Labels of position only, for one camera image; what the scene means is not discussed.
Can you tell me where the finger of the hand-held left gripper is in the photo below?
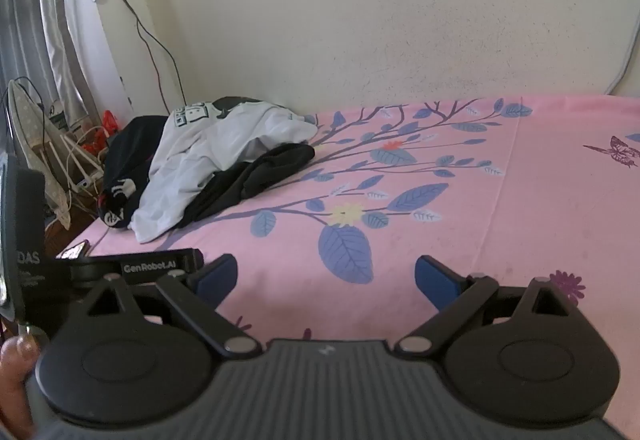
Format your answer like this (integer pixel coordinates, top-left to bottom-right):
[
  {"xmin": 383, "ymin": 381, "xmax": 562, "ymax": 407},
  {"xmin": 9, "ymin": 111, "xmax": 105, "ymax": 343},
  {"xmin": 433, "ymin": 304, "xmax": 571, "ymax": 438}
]
[{"xmin": 56, "ymin": 247, "xmax": 204, "ymax": 291}]

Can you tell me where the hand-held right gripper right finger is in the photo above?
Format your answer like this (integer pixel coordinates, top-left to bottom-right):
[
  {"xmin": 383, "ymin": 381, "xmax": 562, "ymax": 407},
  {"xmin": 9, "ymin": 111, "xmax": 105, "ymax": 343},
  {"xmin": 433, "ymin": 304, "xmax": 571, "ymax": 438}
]
[{"xmin": 394, "ymin": 256, "xmax": 583, "ymax": 361}]

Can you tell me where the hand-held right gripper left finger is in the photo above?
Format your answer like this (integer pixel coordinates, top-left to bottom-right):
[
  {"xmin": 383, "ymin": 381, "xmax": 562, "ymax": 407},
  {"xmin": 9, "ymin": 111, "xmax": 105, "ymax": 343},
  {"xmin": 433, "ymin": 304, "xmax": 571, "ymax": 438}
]
[{"xmin": 75, "ymin": 254, "xmax": 263, "ymax": 362}]

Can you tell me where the plain black garment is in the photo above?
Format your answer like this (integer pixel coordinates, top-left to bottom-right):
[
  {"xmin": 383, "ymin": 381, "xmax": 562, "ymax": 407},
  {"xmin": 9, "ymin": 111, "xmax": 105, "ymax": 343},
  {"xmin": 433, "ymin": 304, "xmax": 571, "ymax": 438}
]
[{"xmin": 177, "ymin": 142, "xmax": 316, "ymax": 228}]

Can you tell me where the white t-shirt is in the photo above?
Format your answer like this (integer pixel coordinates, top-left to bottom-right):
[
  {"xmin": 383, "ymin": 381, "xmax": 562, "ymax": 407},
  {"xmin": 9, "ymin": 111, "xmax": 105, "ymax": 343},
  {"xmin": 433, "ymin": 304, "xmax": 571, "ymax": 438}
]
[{"xmin": 131, "ymin": 101, "xmax": 317, "ymax": 244}]

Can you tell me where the person's left hand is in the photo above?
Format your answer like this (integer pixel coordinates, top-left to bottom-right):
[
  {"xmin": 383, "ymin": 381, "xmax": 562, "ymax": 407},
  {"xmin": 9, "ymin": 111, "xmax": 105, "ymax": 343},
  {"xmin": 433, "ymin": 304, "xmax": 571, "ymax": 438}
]
[{"xmin": 0, "ymin": 335, "xmax": 40, "ymax": 436}]

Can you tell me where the pink floral bed sheet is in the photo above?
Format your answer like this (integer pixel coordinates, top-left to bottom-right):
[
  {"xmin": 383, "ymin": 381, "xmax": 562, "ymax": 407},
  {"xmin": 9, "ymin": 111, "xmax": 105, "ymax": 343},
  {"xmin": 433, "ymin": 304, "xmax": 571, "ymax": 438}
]
[{"xmin": 65, "ymin": 92, "xmax": 640, "ymax": 436}]

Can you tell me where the black printed garment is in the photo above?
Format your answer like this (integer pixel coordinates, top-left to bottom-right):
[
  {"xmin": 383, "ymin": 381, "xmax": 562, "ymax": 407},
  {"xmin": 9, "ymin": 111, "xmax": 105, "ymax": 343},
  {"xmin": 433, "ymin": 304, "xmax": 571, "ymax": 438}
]
[{"xmin": 96, "ymin": 116, "xmax": 171, "ymax": 231}]

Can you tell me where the red plastic bag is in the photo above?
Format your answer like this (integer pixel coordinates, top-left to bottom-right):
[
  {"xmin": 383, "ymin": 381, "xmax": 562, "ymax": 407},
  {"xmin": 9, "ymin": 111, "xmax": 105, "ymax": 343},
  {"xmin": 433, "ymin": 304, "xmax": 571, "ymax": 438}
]
[{"xmin": 82, "ymin": 110, "xmax": 121, "ymax": 156}]

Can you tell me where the grey curtain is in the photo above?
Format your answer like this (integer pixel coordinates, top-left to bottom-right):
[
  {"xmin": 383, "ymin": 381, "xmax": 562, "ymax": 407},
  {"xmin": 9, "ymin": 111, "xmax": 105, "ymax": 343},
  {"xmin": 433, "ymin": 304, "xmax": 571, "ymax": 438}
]
[{"xmin": 0, "ymin": 0, "xmax": 136, "ymax": 131}]

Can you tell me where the white cable bundle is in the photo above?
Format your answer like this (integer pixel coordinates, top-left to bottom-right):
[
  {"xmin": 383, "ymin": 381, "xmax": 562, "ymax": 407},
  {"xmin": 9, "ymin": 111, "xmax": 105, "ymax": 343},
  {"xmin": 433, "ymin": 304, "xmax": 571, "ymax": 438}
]
[{"xmin": 50, "ymin": 120, "xmax": 108, "ymax": 201}]

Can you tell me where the black wall cable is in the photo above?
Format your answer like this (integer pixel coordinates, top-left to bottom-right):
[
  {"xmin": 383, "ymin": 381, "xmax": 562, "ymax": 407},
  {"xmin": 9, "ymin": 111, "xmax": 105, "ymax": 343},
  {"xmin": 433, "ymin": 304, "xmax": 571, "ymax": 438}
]
[{"xmin": 80, "ymin": 0, "xmax": 187, "ymax": 116}]

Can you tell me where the white wall cable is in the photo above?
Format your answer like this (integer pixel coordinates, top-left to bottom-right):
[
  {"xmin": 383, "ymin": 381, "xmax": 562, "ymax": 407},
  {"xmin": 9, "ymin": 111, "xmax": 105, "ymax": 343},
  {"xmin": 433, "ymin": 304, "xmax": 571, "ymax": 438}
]
[{"xmin": 605, "ymin": 17, "xmax": 640, "ymax": 96}]

